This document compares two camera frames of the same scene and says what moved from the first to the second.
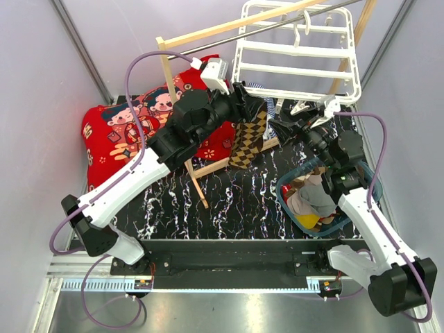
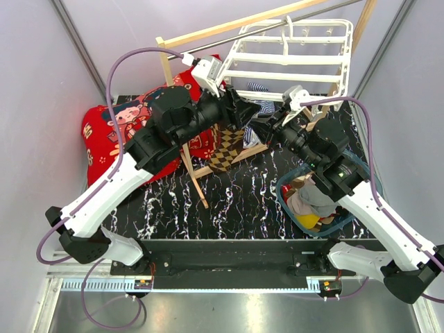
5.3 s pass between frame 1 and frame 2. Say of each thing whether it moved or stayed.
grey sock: stayed
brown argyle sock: moved
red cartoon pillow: stayed
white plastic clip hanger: moved
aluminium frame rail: stayed
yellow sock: stayed
